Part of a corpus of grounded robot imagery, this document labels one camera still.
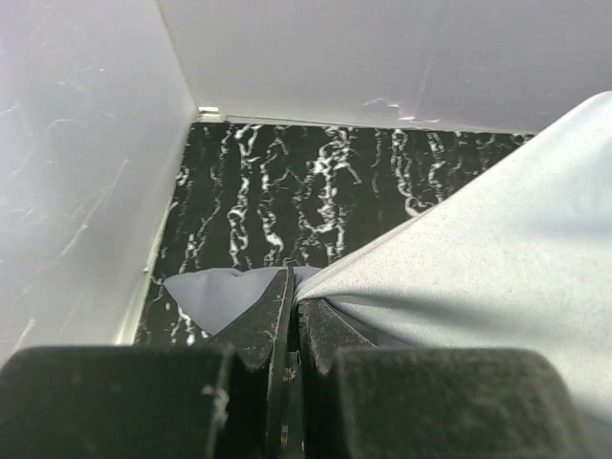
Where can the grey pillowcase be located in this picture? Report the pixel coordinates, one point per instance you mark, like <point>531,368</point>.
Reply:
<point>520,258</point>

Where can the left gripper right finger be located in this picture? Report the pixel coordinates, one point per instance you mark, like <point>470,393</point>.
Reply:
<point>365,401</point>

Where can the aluminium frame rail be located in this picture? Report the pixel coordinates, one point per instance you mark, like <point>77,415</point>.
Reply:
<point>210,114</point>

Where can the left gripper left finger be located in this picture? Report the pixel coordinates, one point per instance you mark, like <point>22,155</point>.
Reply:
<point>222,399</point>

